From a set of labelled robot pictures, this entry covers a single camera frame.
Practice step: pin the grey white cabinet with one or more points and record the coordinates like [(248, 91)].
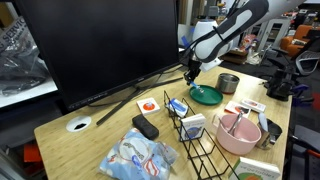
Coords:
[(273, 36)]

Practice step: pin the black monitor stand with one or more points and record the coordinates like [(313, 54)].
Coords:
[(133, 95)]

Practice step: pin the pink bowl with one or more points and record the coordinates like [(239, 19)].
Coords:
[(238, 141)]

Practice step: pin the wooden crate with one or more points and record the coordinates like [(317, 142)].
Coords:
[(238, 56)]

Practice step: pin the blue white plastic bag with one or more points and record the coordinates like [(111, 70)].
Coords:
[(136, 156)]

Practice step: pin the black mesh office chair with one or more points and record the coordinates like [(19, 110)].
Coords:
[(305, 60)]

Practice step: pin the small blue white box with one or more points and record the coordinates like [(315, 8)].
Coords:
[(177, 106)]

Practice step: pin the slim steel spoon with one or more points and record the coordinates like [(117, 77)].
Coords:
[(217, 119)]

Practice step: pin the stainless steel cup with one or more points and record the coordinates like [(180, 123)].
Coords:
[(227, 83)]

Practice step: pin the black plastic bag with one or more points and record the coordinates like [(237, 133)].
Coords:
[(20, 71)]

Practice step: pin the white box with orange border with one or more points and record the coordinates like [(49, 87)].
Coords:
[(235, 107)]

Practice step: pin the large black computer monitor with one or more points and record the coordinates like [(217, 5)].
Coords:
[(100, 46)]

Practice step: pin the shiny steel pitcher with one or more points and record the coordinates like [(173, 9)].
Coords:
[(272, 131)]

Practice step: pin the black rectangular eraser block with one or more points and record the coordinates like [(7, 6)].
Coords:
[(145, 126)]

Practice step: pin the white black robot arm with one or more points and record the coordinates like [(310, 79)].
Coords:
[(226, 30)]

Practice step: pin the green white carton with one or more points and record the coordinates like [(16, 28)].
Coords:
[(255, 168)]

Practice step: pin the white box with blue print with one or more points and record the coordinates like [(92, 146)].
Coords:
[(192, 127)]

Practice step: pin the orange sofa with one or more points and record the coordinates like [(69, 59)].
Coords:
[(298, 38)]

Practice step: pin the black table clamp mount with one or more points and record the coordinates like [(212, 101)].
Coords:
[(279, 85)]

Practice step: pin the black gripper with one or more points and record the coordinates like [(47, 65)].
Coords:
[(194, 66)]

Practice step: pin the green plate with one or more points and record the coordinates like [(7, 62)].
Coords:
[(210, 96)]

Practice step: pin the white flat card box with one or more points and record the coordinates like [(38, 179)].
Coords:
[(254, 105)]

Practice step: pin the white card with orange circle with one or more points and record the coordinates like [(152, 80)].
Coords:
[(148, 106)]

